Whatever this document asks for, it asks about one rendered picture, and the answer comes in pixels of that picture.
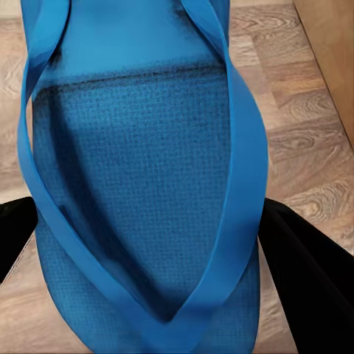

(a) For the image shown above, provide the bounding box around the sandal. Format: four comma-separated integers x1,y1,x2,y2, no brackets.
17,0,268,354

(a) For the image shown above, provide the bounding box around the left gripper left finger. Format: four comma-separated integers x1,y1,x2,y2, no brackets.
0,196,38,285

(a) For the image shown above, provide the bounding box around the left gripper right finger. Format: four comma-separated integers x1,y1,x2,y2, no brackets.
257,198,354,354

